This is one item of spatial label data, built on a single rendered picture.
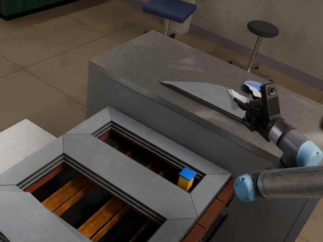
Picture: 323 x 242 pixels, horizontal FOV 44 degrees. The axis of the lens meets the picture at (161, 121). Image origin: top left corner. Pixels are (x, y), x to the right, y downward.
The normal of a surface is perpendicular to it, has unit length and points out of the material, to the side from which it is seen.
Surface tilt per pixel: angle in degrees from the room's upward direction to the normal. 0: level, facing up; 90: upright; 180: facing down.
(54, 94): 0
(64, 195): 0
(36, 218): 0
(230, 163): 90
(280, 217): 90
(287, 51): 90
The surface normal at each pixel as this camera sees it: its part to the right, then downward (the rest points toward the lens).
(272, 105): 0.42, 0.11
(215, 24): -0.57, 0.42
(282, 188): -0.84, 0.27
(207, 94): 0.16, -0.79
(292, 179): -0.88, -0.29
